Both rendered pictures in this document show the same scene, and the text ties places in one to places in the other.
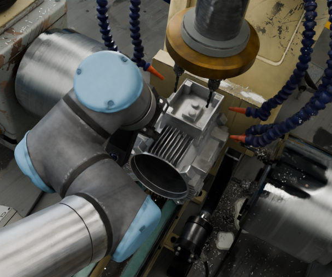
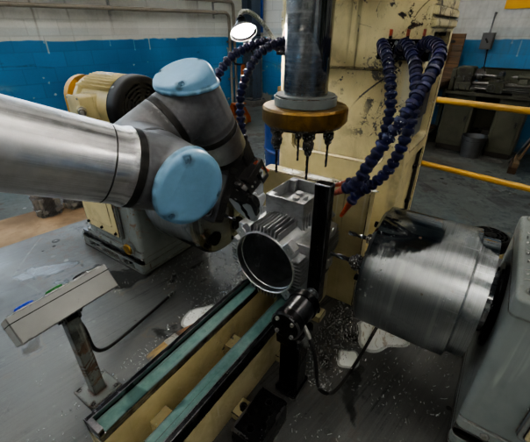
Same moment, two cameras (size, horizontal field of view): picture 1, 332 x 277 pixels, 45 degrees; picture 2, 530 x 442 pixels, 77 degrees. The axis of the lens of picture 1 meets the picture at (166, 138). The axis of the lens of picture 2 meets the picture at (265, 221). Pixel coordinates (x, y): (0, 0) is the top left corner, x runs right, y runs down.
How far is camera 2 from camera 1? 41 cm
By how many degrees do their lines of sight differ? 27
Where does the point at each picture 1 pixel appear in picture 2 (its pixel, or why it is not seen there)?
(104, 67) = (182, 65)
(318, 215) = (440, 267)
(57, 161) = not seen: hidden behind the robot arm
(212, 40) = (299, 97)
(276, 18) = (368, 115)
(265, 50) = (365, 152)
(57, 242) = (69, 118)
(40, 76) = not seen: hidden behind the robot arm
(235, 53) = (322, 106)
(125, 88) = (196, 72)
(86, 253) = (106, 152)
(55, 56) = not seen: hidden behind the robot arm
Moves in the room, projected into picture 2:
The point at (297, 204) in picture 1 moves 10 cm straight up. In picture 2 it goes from (412, 258) to (426, 205)
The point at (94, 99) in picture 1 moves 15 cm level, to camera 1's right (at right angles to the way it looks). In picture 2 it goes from (167, 82) to (269, 87)
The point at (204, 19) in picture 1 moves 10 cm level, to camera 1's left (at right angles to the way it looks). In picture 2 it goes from (290, 77) to (241, 75)
